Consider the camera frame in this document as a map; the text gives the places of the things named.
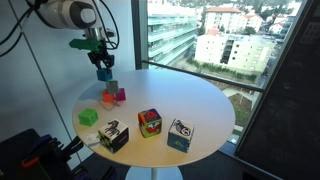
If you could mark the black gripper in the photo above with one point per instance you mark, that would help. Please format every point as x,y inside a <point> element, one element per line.
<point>101,55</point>

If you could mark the blue block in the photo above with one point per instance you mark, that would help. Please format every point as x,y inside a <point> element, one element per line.
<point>104,75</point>

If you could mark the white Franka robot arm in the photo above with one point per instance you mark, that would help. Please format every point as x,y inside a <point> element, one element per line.
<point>63,13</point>

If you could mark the lime yellow-green block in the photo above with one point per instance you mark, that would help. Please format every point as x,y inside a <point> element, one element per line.
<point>115,81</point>

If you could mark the gray block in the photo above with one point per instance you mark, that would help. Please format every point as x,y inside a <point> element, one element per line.
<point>112,88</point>

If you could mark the orange block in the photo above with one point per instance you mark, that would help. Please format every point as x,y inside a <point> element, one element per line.
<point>108,97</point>

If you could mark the magenta block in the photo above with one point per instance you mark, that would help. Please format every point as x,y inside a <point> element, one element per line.
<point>120,95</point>

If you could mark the green block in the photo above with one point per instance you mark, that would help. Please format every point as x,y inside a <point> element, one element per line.
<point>88,117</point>

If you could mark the zebra picture soft cube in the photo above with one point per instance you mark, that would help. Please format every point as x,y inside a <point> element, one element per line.
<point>113,136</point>

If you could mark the colourful red orange soft cube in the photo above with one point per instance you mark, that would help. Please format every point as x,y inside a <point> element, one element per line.
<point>150,122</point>

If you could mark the glass office building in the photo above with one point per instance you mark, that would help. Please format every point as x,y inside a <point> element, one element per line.
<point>170,30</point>

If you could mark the small white paper tag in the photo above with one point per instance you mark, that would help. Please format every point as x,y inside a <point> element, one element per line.
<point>92,140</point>

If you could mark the dark window railing bar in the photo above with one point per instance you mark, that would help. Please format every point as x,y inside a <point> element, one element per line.
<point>200,75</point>

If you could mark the sloth picture blue soft cube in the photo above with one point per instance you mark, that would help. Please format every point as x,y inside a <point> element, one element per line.
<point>180,136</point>

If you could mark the black equipment rack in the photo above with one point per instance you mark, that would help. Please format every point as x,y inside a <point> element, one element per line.
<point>43,161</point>

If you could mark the green hedge row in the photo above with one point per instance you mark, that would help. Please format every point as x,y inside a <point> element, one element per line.
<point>220,69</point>

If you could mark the orange roofed building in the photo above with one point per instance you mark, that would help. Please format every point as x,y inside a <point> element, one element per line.
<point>220,20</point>

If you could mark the white apartment building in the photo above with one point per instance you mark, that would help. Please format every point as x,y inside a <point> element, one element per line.
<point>240,50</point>

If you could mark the black roller blind panel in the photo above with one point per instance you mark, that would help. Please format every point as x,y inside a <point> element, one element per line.
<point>290,116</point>

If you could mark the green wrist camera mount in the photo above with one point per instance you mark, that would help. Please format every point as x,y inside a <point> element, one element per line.
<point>83,44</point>

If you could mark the dark window frame mullion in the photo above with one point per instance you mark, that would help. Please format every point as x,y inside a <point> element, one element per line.
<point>136,33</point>

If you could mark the white table pedestal base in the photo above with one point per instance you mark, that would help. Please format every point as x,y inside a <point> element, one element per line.
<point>140,173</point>

